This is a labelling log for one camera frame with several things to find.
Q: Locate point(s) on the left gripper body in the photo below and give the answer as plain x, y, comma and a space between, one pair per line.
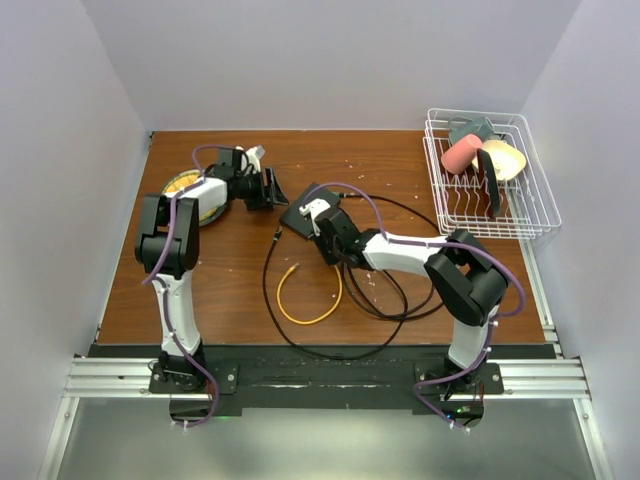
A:
251, 190

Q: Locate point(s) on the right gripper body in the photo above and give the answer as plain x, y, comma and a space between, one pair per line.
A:
338, 249

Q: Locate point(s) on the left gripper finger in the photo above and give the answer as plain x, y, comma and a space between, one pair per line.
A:
270, 190
282, 197

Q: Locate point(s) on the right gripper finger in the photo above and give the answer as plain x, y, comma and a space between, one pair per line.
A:
325, 246
338, 257

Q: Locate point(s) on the black network switch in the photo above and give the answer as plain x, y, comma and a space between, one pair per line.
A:
298, 217

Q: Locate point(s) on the black cable teal plugs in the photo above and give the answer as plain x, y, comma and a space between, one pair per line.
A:
393, 202

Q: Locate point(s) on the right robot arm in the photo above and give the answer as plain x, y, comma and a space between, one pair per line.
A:
469, 282

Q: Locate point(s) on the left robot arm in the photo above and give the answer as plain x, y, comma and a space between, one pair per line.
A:
168, 245

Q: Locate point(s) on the yellow woven plate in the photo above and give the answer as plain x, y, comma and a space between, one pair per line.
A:
185, 179

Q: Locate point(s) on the pink cup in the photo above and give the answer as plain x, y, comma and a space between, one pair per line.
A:
459, 156

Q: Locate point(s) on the dark brown plate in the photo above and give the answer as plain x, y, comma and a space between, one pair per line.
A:
486, 165

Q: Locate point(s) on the grey-green mug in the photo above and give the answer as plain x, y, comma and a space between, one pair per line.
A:
459, 127

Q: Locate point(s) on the cream bowl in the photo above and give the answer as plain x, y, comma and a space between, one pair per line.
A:
508, 162

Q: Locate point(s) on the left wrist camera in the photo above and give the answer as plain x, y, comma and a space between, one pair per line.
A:
251, 159

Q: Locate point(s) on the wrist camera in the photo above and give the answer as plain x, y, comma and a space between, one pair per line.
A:
312, 210
251, 159

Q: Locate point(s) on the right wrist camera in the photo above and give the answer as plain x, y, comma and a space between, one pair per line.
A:
312, 210

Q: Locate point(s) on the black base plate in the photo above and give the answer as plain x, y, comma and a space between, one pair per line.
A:
280, 377

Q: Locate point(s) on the white wire dish rack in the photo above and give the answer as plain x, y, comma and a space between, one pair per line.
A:
503, 191

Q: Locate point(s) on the aluminium frame rail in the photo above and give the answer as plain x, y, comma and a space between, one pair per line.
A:
529, 372

